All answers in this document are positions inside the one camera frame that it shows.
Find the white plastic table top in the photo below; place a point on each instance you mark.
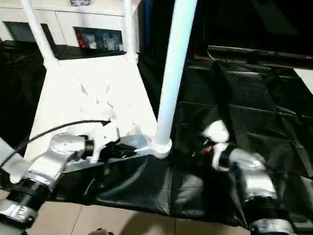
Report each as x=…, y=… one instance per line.
x=93, y=93

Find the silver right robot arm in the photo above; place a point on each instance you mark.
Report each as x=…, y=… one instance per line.
x=249, y=176

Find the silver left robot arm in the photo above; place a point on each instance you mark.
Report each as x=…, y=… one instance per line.
x=54, y=156

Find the black mat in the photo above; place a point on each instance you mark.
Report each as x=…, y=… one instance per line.
x=244, y=122

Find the black robot left foot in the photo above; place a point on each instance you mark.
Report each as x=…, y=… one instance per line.
x=100, y=232

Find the white flat board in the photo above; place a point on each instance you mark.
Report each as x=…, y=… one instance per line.
x=307, y=78

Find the large black furniture piece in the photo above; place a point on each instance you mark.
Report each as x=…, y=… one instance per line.
x=244, y=22

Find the white cabinet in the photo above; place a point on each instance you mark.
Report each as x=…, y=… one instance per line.
x=63, y=19

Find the dark glass bowl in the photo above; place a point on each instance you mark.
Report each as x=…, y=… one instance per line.
x=79, y=2

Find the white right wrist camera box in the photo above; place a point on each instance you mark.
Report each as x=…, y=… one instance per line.
x=217, y=137

